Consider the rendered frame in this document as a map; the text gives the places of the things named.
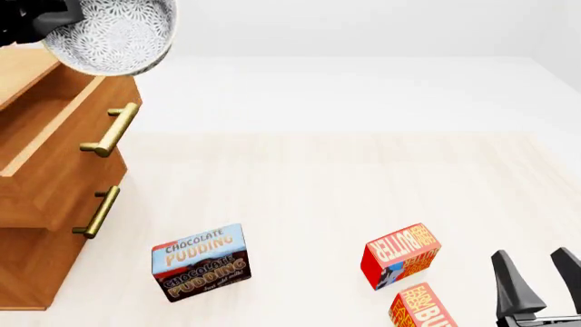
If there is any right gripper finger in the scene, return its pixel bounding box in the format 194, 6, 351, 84
490, 250, 548, 320
549, 246, 581, 316

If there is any brass drawer handle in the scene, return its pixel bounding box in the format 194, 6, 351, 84
79, 101, 141, 158
71, 185, 122, 240

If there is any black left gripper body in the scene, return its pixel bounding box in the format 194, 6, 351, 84
0, 0, 70, 48

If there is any white patterned bowl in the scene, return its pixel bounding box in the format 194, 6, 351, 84
41, 0, 178, 78

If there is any chocolate pudding box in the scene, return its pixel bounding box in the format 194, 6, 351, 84
151, 223, 253, 303

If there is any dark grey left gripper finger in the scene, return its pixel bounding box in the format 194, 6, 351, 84
30, 8, 81, 38

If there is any open wooden drawer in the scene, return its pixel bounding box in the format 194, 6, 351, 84
0, 74, 144, 230

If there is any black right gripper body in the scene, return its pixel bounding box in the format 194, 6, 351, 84
494, 313, 581, 327

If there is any red butter box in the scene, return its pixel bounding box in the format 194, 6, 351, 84
388, 281, 459, 327
360, 223, 443, 292

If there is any wooden cabinet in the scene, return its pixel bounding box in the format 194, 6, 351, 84
0, 46, 129, 312

